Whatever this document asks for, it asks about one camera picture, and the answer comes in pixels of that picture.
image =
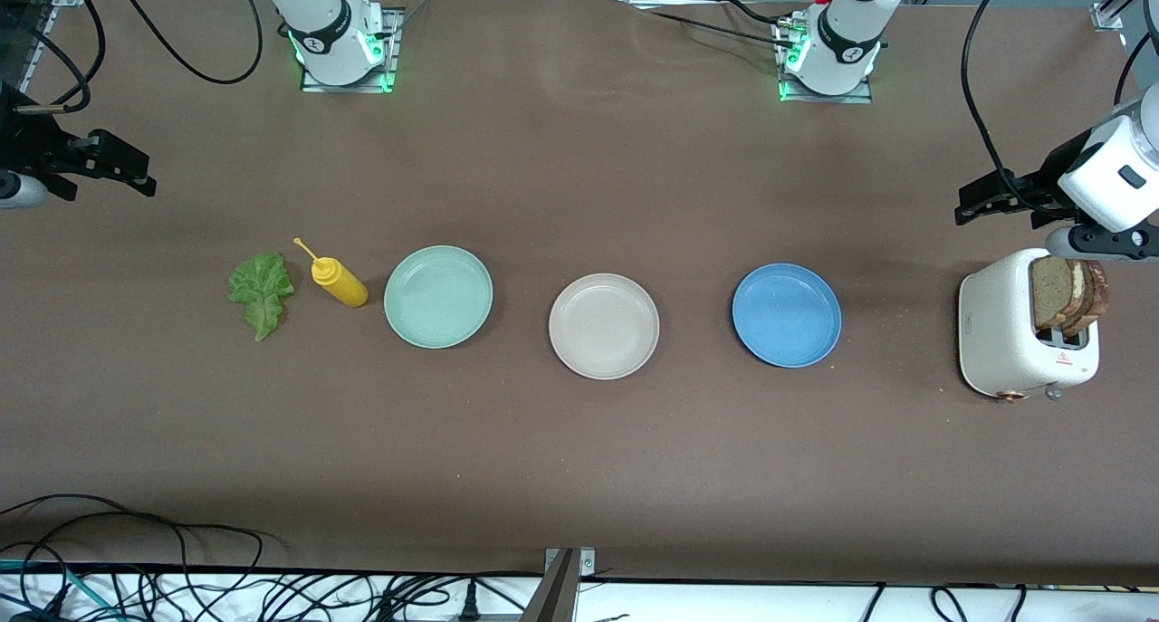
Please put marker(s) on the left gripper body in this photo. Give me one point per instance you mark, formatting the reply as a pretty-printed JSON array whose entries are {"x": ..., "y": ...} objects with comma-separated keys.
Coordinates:
[{"x": 1051, "y": 175}]

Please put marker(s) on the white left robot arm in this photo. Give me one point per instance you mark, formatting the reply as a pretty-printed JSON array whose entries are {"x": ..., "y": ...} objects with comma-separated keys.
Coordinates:
[{"x": 847, "y": 33}]

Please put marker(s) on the grey metal beam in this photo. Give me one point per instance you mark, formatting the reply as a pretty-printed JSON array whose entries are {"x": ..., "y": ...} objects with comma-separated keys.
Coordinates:
[{"x": 554, "y": 595}]

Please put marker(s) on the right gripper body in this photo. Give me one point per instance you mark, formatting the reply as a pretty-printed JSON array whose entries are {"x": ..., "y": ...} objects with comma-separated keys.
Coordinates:
[{"x": 27, "y": 147}]

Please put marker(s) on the brown bread slice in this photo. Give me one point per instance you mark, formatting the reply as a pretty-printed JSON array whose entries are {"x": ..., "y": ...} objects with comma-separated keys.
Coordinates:
[
  {"x": 1097, "y": 296},
  {"x": 1050, "y": 291}
]

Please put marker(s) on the black power plug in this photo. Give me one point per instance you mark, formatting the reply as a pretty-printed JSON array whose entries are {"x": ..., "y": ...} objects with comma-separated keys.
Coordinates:
[{"x": 469, "y": 604}]

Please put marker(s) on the blue plate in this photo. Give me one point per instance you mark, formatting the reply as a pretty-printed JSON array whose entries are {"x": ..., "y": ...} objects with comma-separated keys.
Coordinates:
[{"x": 786, "y": 314}]

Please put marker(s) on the beige plate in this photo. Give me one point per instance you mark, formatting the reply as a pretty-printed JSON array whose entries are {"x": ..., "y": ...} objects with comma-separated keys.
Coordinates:
[{"x": 604, "y": 326}]

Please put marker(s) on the mint green plate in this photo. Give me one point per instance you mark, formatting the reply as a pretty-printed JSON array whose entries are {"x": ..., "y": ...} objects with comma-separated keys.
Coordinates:
[{"x": 438, "y": 296}]

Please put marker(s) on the yellow mustard squeeze bottle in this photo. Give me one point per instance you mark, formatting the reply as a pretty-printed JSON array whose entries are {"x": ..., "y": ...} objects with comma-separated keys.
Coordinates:
[{"x": 340, "y": 282}]

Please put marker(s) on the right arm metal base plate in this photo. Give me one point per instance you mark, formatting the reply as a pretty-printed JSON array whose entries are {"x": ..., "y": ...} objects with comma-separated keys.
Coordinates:
[{"x": 396, "y": 56}]

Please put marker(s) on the aluminium frame post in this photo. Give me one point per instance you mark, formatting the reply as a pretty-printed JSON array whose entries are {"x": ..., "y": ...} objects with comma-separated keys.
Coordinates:
[{"x": 1109, "y": 14}]

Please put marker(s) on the white toaster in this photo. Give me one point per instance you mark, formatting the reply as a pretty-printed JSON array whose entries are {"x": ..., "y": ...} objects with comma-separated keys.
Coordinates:
[{"x": 996, "y": 323}]

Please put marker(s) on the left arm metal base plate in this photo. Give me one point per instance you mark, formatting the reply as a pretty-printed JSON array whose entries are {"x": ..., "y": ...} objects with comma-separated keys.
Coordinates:
[{"x": 828, "y": 99}]

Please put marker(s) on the green lettuce leaf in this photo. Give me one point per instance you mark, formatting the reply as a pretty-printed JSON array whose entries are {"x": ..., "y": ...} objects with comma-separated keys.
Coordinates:
[{"x": 263, "y": 287}]

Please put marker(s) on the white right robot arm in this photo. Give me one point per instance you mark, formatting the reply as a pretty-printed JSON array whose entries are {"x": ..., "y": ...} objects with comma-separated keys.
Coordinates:
[{"x": 326, "y": 24}]

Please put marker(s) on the metal corner bracket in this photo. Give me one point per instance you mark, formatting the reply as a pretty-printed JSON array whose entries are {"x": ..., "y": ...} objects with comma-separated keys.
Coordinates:
[{"x": 587, "y": 563}]

